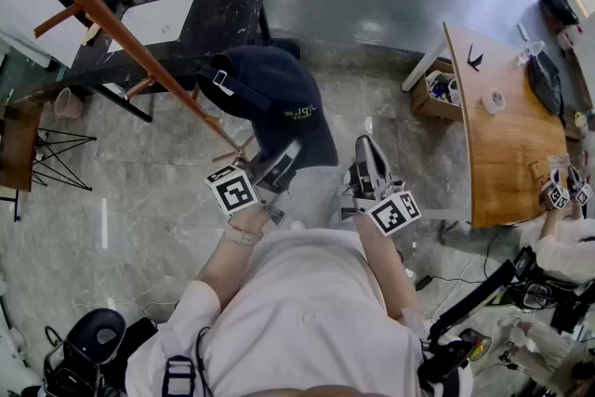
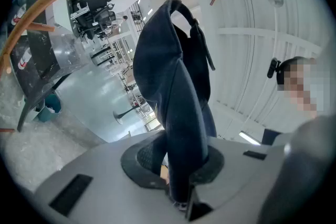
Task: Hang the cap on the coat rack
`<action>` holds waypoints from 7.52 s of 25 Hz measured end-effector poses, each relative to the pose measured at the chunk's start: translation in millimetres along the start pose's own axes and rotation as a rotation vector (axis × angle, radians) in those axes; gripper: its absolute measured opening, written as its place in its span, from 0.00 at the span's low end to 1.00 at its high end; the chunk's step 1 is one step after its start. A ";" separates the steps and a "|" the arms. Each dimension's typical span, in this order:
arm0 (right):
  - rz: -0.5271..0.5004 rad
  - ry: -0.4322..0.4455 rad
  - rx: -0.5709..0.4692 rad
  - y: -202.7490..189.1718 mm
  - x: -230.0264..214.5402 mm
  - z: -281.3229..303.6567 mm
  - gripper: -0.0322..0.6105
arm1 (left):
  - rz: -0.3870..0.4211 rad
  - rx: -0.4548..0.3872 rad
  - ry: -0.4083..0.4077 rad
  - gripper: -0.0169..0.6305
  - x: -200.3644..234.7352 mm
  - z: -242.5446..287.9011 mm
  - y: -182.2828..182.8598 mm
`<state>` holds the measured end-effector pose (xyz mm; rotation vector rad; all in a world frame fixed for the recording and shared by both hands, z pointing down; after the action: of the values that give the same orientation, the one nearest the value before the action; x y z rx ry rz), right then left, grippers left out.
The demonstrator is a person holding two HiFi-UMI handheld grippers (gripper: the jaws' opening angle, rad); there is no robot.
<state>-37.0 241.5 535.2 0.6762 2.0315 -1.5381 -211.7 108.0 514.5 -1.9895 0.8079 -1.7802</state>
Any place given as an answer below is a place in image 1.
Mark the cardboard box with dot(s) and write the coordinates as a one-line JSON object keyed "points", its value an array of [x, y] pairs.
{"points": [[427, 104]]}

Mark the small black folded object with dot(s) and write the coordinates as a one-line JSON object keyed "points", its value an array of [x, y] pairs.
{"points": [[474, 60]]}

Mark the black bag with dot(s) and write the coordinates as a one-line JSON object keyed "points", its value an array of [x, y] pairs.
{"points": [[546, 83]]}

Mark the white remote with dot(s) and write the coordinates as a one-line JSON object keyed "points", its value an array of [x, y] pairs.
{"points": [[523, 31]]}

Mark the curved wooden desk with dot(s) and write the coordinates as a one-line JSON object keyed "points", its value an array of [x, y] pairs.
{"points": [[511, 144]]}

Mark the black padded seat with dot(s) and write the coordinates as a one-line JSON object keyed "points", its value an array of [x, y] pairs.
{"points": [[100, 330]]}

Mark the black backpack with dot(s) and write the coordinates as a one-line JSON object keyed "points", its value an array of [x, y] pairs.
{"points": [[558, 4]]}

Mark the brown wooden coat rack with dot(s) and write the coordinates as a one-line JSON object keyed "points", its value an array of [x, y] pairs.
{"points": [[116, 29]]}

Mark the person's grey trousers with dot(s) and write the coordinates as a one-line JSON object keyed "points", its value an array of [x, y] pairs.
{"points": [[316, 195]]}

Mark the clear plastic bottle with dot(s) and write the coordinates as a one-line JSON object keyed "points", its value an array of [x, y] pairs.
{"points": [[532, 52]]}

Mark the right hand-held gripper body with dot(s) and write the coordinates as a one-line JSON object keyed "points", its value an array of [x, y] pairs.
{"points": [[392, 214]]}

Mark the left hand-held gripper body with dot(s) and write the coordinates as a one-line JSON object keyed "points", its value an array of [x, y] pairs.
{"points": [[234, 195]]}

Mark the person's white shirt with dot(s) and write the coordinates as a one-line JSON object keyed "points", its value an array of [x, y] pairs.
{"points": [[302, 316]]}

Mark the person's white shoe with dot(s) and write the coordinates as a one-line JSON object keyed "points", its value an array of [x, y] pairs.
{"points": [[297, 225]]}

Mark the white tape roll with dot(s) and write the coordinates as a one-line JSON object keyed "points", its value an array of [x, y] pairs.
{"points": [[487, 104]]}

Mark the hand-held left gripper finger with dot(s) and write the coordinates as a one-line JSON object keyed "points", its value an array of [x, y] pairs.
{"points": [[286, 160]]}

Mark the dark navy baseball cap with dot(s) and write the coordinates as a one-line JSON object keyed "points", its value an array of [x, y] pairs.
{"points": [[279, 97]]}

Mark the pink plastic bin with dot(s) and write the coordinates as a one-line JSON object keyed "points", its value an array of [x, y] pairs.
{"points": [[65, 104]]}

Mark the black marble table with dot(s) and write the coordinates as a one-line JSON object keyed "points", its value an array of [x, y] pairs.
{"points": [[223, 14]]}

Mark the white wrist watch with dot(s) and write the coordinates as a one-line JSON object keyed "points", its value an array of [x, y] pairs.
{"points": [[241, 238]]}

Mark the black power adapter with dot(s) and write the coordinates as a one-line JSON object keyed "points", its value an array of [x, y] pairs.
{"points": [[423, 282]]}

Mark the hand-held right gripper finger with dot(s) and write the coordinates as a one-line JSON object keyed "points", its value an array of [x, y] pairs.
{"points": [[381, 167], [363, 167]]}

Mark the person's right forearm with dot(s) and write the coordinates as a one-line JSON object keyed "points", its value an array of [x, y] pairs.
{"points": [[388, 269]]}

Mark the person's left forearm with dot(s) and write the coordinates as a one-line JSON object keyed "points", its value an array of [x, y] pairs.
{"points": [[228, 269]]}

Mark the light wooden stick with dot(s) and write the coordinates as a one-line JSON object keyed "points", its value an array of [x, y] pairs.
{"points": [[90, 35]]}

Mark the person's left hand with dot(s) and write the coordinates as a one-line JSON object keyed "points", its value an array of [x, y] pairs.
{"points": [[248, 219]]}

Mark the black bar device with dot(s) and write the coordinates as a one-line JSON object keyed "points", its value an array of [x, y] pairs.
{"points": [[474, 295]]}

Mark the white paper sheet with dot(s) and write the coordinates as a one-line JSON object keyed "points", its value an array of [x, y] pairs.
{"points": [[153, 23]]}

